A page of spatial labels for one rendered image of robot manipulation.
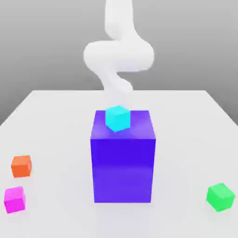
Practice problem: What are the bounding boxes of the small cyan cube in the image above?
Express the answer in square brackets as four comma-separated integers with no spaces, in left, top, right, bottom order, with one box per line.
[105,105,131,133]

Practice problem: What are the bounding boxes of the small orange cube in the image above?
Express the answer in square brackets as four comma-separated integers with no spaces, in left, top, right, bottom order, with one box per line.
[11,155,33,179]

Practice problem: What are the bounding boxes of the small green cube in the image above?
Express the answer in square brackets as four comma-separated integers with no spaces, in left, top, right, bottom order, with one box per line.
[205,182,236,212]

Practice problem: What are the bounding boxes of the small magenta cube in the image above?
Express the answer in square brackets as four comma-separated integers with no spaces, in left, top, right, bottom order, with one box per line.
[4,186,26,214]

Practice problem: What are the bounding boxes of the large purple box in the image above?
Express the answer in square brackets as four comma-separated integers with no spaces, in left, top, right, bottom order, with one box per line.
[90,110,156,204]

